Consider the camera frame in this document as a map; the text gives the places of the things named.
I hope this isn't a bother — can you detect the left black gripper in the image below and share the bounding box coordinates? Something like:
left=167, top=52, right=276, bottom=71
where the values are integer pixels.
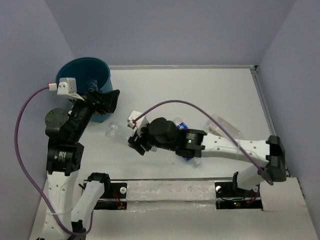
left=70, top=87, right=121, bottom=139

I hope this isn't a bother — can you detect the clear bottle without label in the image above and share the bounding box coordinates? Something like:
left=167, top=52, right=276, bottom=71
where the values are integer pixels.
left=105, top=122, right=135, bottom=145

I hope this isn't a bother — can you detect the small blue label bottle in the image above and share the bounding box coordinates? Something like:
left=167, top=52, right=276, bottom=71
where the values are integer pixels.
left=173, top=117, right=188, bottom=130

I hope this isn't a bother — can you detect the large blue label bottle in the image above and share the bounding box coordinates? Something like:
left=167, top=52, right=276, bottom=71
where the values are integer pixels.
left=178, top=156, right=202, bottom=169

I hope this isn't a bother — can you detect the clear bottle white label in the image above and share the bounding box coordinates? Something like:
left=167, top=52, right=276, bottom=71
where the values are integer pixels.
left=203, top=113, right=245, bottom=140

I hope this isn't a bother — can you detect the crushed clear bottle blue cap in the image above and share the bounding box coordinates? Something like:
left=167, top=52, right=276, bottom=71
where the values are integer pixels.
left=87, top=79, right=99, bottom=91

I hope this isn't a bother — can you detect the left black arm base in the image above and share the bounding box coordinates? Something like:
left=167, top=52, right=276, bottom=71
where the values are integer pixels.
left=94, top=182, right=128, bottom=211

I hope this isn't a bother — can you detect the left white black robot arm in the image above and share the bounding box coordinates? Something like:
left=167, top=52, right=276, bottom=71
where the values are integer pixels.
left=39, top=89, right=120, bottom=240

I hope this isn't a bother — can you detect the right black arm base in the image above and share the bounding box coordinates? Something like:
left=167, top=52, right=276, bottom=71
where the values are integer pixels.
left=214, top=181, right=263, bottom=210

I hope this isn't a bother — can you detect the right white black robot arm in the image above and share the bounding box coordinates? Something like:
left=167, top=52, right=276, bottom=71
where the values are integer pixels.
left=128, top=117, right=287, bottom=196

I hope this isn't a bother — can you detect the teal plastic bin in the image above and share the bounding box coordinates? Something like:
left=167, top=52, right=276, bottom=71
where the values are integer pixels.
left=55, top=57, right=116, bottom=124

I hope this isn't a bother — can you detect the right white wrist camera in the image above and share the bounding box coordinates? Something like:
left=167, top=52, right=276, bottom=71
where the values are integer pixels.
left=127, top=110, right=149, bottom=135

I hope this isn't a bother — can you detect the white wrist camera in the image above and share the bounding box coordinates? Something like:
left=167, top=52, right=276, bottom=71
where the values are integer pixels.
left=48, top=77, right=85, bottom=101
left=127, top=110, right=149, bottom=135

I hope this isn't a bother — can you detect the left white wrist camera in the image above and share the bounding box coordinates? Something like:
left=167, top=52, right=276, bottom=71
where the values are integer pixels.
left=48, top=77, right=85, bottom=101

